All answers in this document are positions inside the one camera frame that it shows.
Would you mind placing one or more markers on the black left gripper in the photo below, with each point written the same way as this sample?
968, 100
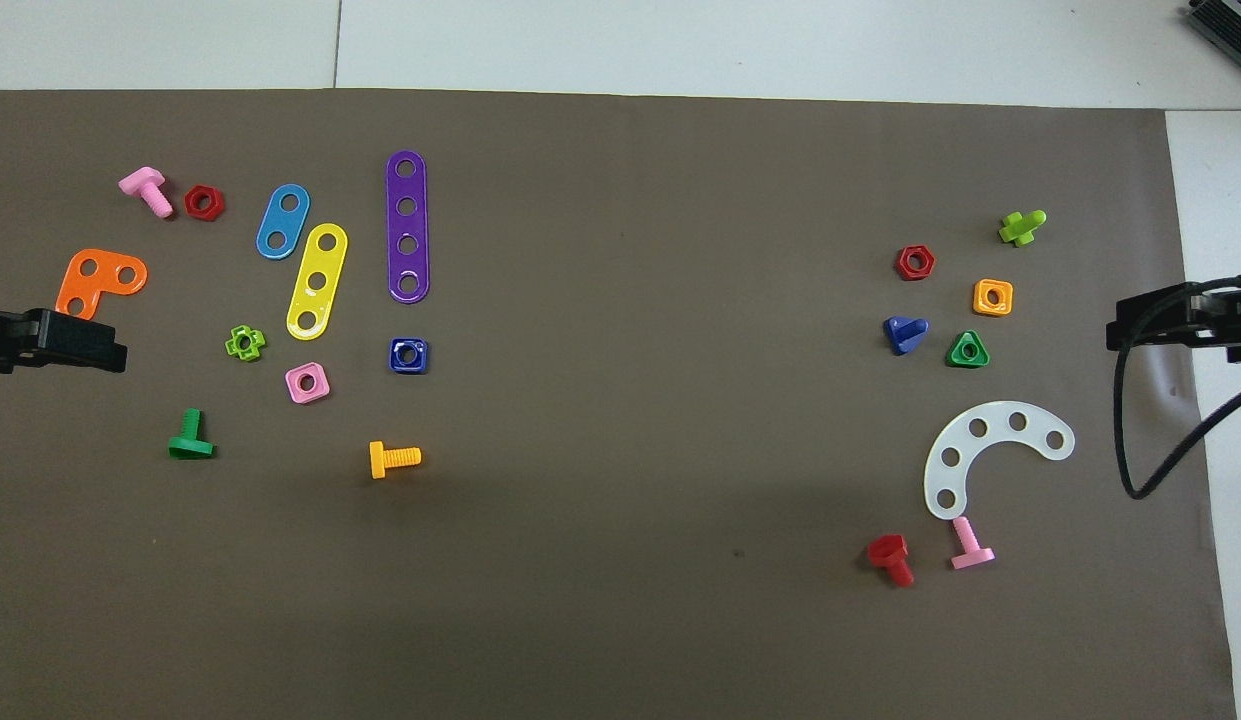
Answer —
10, 340

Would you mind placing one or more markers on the blue triangle-head screw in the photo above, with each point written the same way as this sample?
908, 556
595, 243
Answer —
905, 335

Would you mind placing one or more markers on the dark blue square nut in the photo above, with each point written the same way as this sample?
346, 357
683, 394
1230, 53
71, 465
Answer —
395, 365

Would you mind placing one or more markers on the dark green plastic screw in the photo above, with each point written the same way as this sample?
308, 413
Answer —
190, 445

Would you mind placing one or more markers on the lime green cross nut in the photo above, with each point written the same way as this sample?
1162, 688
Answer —
231, 346

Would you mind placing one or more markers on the lime green cross screw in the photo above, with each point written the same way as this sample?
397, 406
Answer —
1020, 230

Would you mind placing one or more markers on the pink plastic screw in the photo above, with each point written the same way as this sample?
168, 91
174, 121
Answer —
145, 182
972, 557

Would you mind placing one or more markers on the red hexagonal nut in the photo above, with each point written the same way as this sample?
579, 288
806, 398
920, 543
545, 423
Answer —
902, 265
190, 205

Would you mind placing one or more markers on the orange square nut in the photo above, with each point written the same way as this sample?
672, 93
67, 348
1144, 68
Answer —
979, 305

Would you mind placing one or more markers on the green triangle nut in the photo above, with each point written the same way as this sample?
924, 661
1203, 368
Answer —
955, 360

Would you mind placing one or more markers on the pink square nut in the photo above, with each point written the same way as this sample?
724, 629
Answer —
293, 393

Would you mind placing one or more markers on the orange plastic screw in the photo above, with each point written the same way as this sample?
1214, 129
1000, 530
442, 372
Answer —
395, 458

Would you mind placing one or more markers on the red hex-head screw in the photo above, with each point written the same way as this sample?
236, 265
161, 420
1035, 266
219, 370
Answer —
888, 550

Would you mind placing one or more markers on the orange angled three-hole plate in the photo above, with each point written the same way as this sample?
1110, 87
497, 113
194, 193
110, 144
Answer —
109, 272

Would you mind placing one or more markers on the white curved five-hole plate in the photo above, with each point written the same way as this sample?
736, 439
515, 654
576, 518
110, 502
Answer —
997, 420

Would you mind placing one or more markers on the blue two-hole plate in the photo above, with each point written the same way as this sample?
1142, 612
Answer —
283, 222

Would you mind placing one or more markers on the yellow three-hole plate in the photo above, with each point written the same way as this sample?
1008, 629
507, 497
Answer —
322, 262

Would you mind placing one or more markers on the purple four-hole strip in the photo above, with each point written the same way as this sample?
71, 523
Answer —
407, 225

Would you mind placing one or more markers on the brown table mat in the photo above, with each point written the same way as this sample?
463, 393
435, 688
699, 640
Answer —
620, 500

